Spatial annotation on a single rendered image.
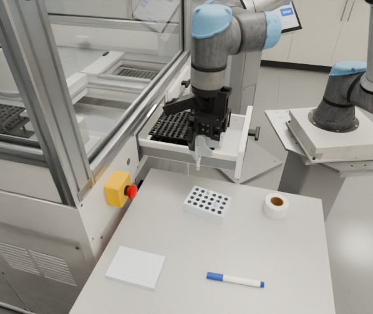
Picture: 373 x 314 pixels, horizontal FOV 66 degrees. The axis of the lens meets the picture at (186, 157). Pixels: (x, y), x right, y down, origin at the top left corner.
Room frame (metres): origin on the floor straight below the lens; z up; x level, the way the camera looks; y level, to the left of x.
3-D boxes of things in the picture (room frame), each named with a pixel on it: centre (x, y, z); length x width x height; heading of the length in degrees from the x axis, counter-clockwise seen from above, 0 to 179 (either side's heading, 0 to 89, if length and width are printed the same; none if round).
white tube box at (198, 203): (0.59, -0.06, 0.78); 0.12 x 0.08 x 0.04; 65
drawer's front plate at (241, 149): (0.80, -0.20, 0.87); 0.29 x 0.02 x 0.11; 165
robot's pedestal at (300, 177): (1.00, -0.59, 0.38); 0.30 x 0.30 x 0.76; 4
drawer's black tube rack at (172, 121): (0.86, 0.00, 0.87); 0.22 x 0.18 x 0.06; 75
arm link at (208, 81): (0.59, -0.05, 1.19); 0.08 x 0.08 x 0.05
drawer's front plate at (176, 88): (1.19, 0.03, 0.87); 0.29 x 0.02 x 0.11; 165
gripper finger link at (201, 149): (0.57, -0.04, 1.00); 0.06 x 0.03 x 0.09; 64
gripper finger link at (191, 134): (0.58, -0.02, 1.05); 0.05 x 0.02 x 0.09; 154
